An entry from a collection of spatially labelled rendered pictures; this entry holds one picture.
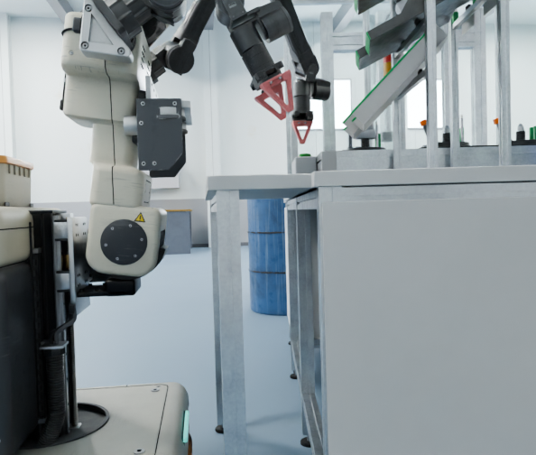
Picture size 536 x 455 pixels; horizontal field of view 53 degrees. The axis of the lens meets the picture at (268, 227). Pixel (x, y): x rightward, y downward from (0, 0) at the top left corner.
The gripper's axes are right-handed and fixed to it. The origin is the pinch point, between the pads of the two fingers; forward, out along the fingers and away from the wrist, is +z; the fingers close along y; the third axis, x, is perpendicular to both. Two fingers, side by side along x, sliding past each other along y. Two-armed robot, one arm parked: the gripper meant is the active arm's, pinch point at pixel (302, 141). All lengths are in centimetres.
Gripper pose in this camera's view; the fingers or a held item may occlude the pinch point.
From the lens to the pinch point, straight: 181.0
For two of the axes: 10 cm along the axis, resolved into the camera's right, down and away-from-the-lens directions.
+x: -10.0, 0.2, -0.3
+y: -0.3, -0.2, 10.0
